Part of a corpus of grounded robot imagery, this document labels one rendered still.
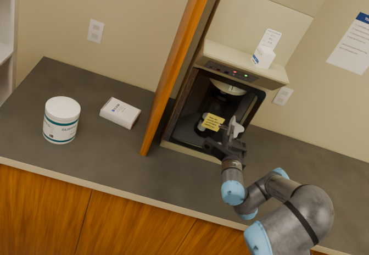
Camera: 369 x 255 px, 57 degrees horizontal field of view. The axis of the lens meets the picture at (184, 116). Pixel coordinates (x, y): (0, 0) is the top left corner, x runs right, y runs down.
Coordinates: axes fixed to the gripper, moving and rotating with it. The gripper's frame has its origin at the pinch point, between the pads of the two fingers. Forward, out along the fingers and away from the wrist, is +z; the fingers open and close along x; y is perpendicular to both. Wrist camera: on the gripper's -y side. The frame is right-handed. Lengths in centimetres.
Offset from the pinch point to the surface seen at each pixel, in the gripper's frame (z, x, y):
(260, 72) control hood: -4.8, 30.8, -0.4
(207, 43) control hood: 3.0, 31.1, -19.9
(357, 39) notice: 49, 38, 53
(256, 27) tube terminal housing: 6.5, 41.0, -5.8
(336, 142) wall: 50, -21, 82
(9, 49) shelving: 45, -28, -107
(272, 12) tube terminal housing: 6.5, 47.7, -3.0
